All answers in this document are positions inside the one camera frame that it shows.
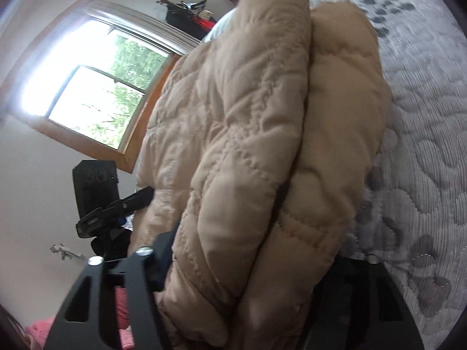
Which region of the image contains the beige quilted down jacket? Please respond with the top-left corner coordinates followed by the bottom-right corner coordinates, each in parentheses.
top-left (130, 0), bottom-right (391, 349)

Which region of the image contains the pink sleeved left forearm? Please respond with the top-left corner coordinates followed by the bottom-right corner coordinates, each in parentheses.
top-left (115, 287), bottom-right (130, 330)

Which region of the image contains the coat rack with clothes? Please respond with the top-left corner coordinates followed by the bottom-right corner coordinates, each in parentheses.
top-left (156, 0), bottom-right (217, 40)

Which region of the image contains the black gloved left hand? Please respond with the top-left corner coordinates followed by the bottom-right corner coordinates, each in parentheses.
top-left (90, 227), bottom-right (132, 262)

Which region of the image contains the pink clothed torso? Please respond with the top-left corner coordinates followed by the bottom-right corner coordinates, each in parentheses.
top-left (25, 318), bottom-right (135, 350)

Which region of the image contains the wooden framed side window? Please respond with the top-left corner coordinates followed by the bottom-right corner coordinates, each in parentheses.
top-left (1, 0), bottom-right (180, 172)

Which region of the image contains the grey floral quilted bedspread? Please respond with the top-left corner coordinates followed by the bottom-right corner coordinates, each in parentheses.
top-left (310, 0), bottom-right (466, 349)

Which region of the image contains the grey striped side curtain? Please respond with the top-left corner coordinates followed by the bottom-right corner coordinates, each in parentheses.
top-left (85, 0), bottom-right (200, 55)

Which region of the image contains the grey pillow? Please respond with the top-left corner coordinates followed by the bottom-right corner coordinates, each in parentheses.
top-left (201, 8), bottom-right (237, 43)

